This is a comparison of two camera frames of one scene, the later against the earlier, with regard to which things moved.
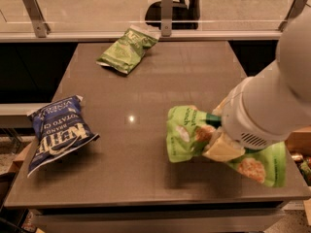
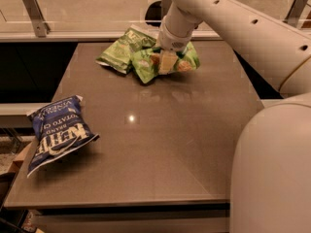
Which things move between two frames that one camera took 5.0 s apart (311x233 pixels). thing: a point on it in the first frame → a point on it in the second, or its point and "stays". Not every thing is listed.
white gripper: x=233 y=119 → x=170 y=39
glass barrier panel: x=165 y=9 stays
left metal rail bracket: x=38 y=21 stays
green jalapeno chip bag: x=125 y=51 stays
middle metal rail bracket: x=167 y=1 stays
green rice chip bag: x=188 y=130 → x=146 y=63
